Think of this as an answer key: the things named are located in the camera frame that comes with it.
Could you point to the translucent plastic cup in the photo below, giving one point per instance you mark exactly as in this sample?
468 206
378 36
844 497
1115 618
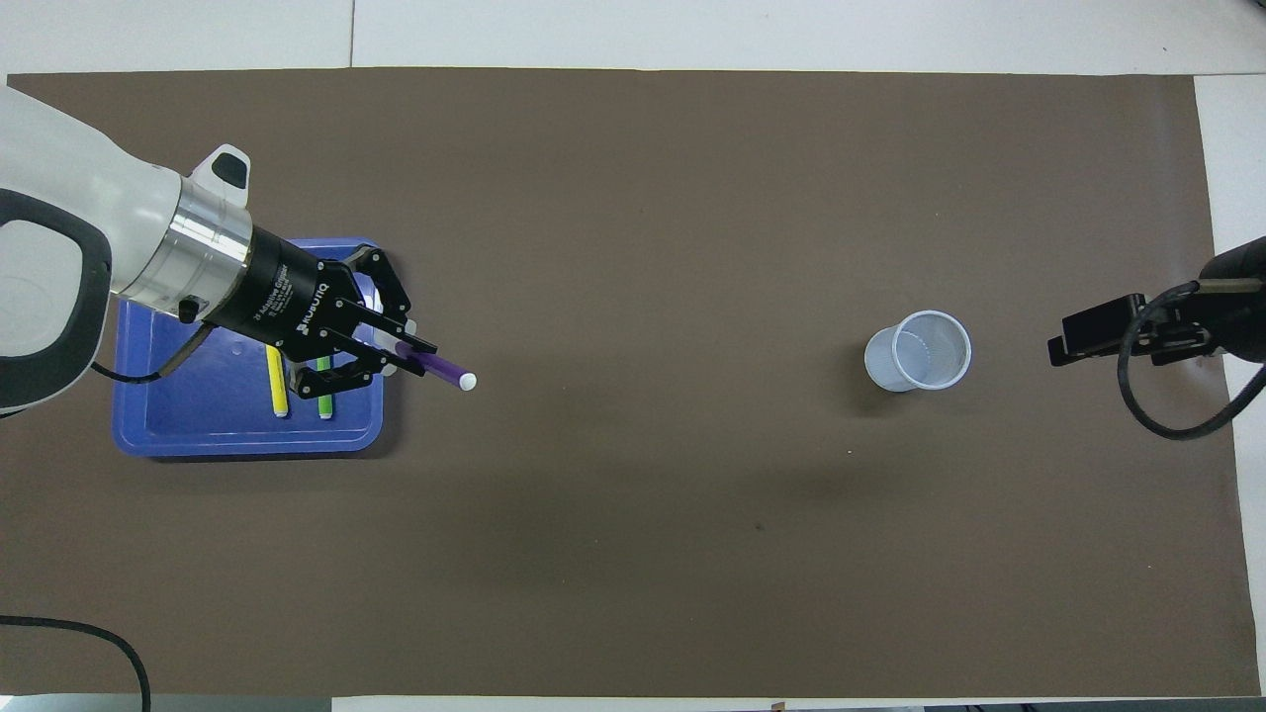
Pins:
880 368

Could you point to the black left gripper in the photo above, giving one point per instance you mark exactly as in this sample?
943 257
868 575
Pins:
282 297

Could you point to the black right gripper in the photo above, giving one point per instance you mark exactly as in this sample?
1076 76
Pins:
1241 297

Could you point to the brown table mat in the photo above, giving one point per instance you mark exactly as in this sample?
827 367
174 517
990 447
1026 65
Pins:
633 544

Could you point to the green marker pen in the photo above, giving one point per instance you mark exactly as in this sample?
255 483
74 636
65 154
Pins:
325 405

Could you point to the yellow marker pen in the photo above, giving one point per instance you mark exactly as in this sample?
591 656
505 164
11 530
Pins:
278 391

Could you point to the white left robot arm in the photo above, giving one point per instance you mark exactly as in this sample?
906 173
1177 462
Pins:
59 178

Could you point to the blue plastic tray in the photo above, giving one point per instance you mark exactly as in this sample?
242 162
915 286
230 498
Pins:
198 420

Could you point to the purple marker pen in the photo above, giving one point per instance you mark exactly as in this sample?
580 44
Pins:
450 374

